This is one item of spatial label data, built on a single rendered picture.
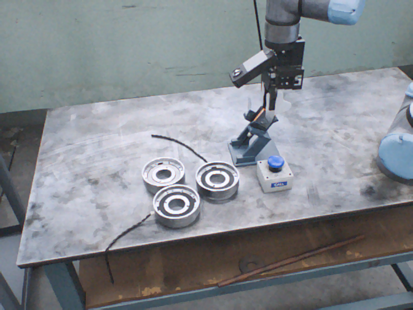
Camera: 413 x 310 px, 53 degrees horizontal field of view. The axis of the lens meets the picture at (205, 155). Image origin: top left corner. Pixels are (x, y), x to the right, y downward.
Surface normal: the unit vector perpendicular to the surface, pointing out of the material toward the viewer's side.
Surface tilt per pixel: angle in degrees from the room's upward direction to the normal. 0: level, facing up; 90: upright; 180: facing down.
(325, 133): 0
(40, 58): 90
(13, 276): 0
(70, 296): 90
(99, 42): 90
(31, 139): 0
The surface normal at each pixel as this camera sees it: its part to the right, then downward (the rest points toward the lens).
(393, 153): -0.57, 0.63
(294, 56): 0.14, 0.63
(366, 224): -0.03, -0.77
